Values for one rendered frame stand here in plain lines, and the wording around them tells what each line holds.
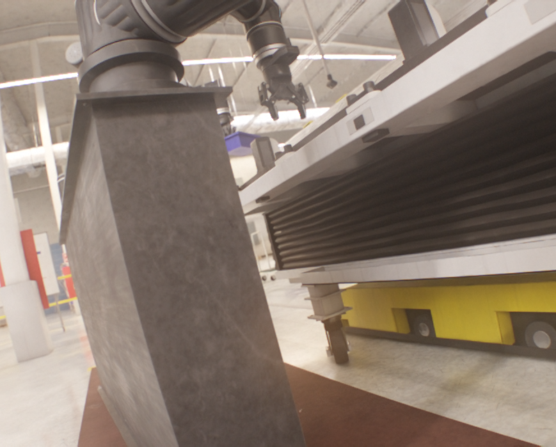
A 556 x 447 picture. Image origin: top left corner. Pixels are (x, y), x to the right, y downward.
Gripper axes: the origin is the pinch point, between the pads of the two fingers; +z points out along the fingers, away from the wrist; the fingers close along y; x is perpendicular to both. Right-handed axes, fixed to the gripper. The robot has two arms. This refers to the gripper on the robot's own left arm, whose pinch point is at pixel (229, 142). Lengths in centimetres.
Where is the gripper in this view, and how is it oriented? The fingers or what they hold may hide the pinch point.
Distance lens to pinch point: 225.5
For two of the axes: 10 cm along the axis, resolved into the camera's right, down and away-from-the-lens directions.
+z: 2.6, 9.7, -0.4
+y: 8.3, -2.4, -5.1
